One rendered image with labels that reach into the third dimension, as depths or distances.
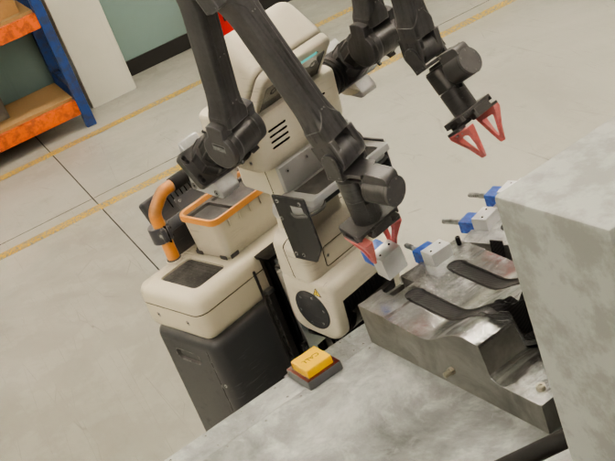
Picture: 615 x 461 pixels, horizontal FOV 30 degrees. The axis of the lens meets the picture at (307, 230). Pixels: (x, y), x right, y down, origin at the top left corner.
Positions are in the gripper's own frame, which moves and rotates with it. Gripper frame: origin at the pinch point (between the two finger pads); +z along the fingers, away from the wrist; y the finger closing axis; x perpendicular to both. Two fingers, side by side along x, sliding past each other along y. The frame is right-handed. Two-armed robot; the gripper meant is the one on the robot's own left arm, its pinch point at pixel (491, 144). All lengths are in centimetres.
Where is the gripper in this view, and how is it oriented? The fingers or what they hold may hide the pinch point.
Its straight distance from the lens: 242.5
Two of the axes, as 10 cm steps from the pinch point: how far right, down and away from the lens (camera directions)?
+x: -4.6, 2.7, 8.5
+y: 6.6, -5.3, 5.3
